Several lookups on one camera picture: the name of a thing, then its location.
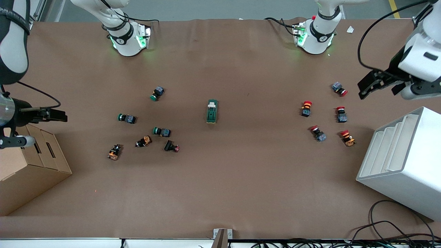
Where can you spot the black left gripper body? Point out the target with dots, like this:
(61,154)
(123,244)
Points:
(391,73)

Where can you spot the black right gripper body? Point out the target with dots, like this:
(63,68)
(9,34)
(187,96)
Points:
(22,114)

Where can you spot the green terminal block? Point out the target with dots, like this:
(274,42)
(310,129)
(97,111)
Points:
(212,113)

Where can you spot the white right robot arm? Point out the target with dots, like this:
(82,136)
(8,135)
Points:
(13,51)

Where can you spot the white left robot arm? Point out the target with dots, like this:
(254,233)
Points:
(420,55)

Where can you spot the red push button blue block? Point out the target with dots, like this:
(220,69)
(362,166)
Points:
(339,89)
(318,133)
(341,115)

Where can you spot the red push button orange block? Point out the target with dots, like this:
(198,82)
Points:
(348,138)

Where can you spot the white paper scrap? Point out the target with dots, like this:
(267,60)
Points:
(350,29)

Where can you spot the brown cardboard box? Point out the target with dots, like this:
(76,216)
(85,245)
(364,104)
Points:
(20,182)

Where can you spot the green push button blue block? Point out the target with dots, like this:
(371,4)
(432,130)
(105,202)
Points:
(127,119)
(162,132)
(157,93)

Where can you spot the white stepped rack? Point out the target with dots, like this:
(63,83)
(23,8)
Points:
(406,179)

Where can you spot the black selector switch orange block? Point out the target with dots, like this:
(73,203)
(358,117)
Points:
(144,141)
(114,152)

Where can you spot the aluminium frame profile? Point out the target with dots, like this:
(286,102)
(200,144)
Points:
(418,17)
(35,15)

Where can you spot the white table edge rail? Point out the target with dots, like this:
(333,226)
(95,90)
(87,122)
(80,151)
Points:
(69,244)

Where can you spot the grey metal bracket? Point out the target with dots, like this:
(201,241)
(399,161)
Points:
(220,239)

